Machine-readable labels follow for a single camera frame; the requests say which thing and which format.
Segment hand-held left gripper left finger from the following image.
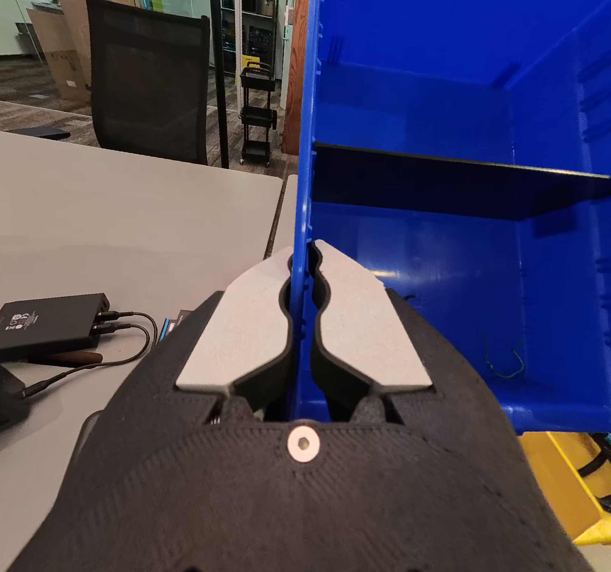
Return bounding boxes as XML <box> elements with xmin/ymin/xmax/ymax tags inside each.
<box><xmin>175</xmin><ymin>252</ymin><xmax>298</xmax><ymax>418</ymax></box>

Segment wooden column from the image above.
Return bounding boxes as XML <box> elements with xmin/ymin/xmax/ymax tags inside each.
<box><xmin>283</xmin><ymin>0</ymin><xmax>315</xmax><ymax>158</ymax></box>

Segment black office chair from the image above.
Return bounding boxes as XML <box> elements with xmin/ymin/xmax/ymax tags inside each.
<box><xmin>84</xmin><ymin>0</ymin><xmax>212</xmax><ymax>168</ymax></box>

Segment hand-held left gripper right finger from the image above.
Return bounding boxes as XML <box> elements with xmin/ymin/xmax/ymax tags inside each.
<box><xmin>312</xmin><ymin>241</ymin><xmax>433</xmax><ymax>418</ymax></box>

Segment loose coloured wires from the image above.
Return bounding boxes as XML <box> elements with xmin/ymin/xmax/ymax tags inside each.
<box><xmin>481</xmin><ymin>343</ymin><xmax>527</xmax><ymax>380</ymax></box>

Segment black rolling cart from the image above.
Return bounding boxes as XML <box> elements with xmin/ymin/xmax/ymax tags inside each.
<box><xmin>218</xmin><ymin>0</ymin><xmax>289</xmax><ymax>168</ymax></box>

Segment black charger cables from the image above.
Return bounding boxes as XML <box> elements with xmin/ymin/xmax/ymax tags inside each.
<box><xmin>19</xmin><ymin>311</ymin><xmax>159</xmax><ymax>400</ymax></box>

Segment blue plastic bin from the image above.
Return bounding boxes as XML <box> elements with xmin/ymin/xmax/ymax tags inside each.
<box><xmin>291</xmin><ymin>0</ymin><xmax>611</xmax><ymax>435</ymax></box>

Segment yellow plastic bin stack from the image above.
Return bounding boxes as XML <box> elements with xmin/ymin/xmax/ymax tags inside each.
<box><xmin>520</xmin><ymin>429</ymin><xmax>611</xmax><ymax>547</ymax></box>

